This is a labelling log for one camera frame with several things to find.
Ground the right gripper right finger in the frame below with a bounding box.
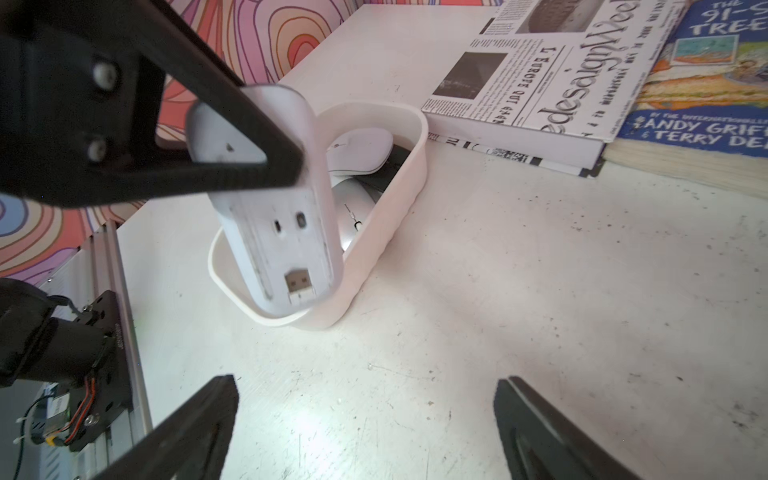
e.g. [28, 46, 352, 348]
[493, 376, 638, 479]

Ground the blue treehouse book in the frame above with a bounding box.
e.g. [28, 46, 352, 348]
[602, 0, 767, 198]

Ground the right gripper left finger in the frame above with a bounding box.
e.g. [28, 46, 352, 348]
[97, 375, 239, 479]

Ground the white storage box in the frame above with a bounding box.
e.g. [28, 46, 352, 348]
[207, 101, 428, 331]

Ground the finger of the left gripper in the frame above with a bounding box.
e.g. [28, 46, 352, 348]
[119, 1, 304, 198]

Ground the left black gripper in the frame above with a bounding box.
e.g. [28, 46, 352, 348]
[1, 1, 165, 207]

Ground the newspaper print book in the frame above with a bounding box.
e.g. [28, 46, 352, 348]
[421, 1, 689, 175]

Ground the black mouse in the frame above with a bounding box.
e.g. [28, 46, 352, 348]
[353, 145, 411, 193]

